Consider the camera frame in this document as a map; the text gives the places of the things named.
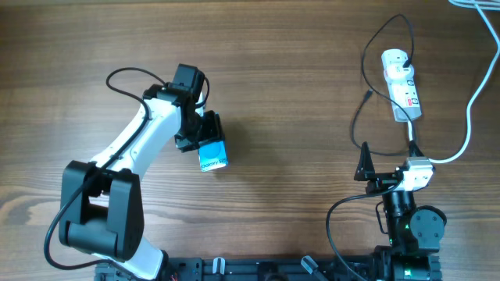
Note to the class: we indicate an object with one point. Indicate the white charger plug adapter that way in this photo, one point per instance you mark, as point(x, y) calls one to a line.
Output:
point(394, 69)

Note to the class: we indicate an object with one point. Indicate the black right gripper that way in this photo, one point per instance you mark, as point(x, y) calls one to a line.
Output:
point(382, 181)

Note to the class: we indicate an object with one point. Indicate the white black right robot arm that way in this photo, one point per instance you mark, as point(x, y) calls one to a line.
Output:
point(414, 231)

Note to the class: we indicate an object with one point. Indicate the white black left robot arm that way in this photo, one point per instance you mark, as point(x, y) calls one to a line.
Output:
point(101, 209)

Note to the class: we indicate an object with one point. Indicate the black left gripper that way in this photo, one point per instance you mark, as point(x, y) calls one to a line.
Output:
point(213, 130)

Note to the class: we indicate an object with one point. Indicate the white power strip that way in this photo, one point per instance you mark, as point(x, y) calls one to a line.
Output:
point(407, 100)

